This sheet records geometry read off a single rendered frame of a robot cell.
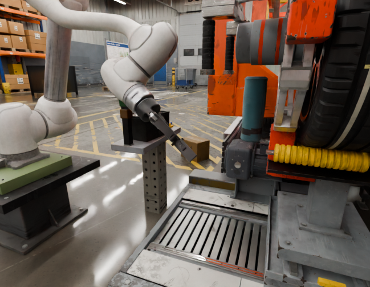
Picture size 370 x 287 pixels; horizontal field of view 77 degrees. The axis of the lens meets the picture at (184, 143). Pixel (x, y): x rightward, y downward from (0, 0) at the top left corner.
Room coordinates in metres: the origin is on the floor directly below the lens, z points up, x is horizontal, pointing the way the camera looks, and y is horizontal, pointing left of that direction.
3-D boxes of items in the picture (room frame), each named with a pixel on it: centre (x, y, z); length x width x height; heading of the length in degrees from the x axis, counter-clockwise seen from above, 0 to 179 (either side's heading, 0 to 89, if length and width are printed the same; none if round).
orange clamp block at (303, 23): (0.51, -0.24, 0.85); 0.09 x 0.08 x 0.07; 159
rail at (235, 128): (2.56, -0.71, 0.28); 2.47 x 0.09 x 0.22; 159
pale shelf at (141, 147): (1.17, 0.18, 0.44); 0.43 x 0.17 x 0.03; 159
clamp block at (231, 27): (1.04, -0.22, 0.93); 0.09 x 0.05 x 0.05; 69
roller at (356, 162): (0.66, -0.40, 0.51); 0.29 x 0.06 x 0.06; 69
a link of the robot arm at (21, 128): (1.07, 0.79, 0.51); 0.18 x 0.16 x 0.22; 155
